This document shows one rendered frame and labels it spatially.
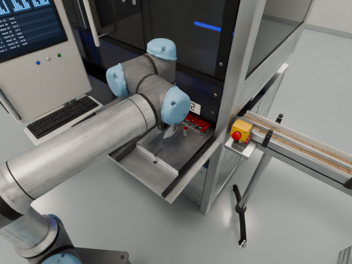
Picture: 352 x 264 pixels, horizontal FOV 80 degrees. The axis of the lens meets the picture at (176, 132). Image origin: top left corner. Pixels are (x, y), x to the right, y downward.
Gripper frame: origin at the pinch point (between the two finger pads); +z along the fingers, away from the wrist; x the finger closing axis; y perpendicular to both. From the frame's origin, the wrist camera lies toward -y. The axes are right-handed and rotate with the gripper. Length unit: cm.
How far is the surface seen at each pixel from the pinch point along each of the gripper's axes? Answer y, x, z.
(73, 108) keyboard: 1, -78, 27
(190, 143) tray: -16.2, -0.5, 21.3
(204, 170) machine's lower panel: -26, 5, 52
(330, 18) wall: -486, 0, 82
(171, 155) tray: -4.7, -3.5, 21.3
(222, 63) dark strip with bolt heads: -26.7, 4.5, -18.9
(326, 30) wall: -485, 2, 103
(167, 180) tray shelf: 6.5, 3.8, 21.5
